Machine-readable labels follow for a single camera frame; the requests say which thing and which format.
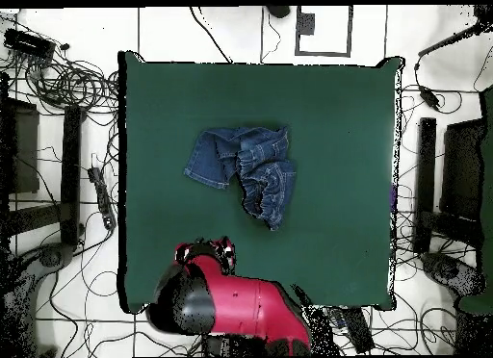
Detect blue denim jeans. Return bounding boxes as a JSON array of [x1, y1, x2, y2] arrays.
[[183, 125, 298, 232]]

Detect black power strip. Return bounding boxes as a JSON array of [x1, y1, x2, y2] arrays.
[[87, 166, 117, 231], [338, 307, 375, 354]]

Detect dark green table cloth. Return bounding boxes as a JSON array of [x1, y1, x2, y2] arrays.
[[117, 50, 405, 315]]

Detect black stand bar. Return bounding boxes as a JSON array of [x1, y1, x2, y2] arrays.
[[414, 116, 482, 254], [7, 105, 84, 246]]

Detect grey chair base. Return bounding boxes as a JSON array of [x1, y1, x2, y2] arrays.
[[0, 242, 76, 357], [421, 251, 486, 297]]

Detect dark grey panel box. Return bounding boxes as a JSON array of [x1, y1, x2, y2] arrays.
[[0, 97, 40, 195], [440, 118, 486, 220]]

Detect black power adapter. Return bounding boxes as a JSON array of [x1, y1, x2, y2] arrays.
[[418, 85, 442, 111]]

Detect green hanging cloth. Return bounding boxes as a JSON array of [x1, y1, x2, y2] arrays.
[[457, 88, 493, 317]]

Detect black electronics box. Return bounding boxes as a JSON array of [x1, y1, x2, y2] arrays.
[[3, 28, 57, 61]]

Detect black boom rod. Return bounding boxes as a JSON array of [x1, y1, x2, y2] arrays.
[[417, 20, 493, 59]]

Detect thick black floor cable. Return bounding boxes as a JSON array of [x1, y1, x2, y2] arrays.
[[189, 6, 233, 64]]

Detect tangled black cable bundle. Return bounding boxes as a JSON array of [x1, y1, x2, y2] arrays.
[[1, 45, 120, 116]]

